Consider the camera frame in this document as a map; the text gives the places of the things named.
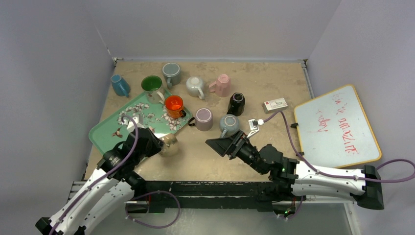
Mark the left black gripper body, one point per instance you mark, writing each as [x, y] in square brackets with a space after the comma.
[152, 148]

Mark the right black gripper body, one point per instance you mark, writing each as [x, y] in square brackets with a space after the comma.
[236, 146]

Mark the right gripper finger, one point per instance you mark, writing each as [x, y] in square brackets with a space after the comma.
[222, 148]
[231, 139]

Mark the grey-blue mug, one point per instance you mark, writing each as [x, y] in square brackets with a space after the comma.
[229, 125]

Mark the beige round mug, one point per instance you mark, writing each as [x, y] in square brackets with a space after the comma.
[170, 145]

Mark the purple mug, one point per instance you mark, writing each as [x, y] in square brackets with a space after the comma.
[203, 119]

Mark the black mug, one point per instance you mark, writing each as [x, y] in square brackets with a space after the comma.
[236, 104]

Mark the orange mug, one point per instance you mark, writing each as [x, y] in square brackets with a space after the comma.
[175, 106]

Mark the cream floral mug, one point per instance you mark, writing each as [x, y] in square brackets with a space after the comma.
[153, 88]

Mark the white-grey mug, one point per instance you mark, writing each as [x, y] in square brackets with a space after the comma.
[195, 87]

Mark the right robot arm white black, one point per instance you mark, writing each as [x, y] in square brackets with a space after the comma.
[299, 178]

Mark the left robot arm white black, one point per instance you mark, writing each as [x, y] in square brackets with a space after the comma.
[113, 182]

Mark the pink faceted mug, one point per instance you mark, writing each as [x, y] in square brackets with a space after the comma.
[221, 86]

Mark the blue mug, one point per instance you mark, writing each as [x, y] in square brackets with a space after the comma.
[120, 86]

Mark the grey-teal mug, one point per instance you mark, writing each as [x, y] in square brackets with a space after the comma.
[172, 74]

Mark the green floral tray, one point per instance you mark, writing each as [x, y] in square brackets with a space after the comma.
[114, 129]

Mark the small red white box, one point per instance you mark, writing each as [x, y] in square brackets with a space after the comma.
[275, 105]

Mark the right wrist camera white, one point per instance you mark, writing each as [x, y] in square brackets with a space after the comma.
[254, 126]

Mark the whiteboard with yellow frame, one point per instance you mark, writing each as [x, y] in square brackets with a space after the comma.
[334, 130]

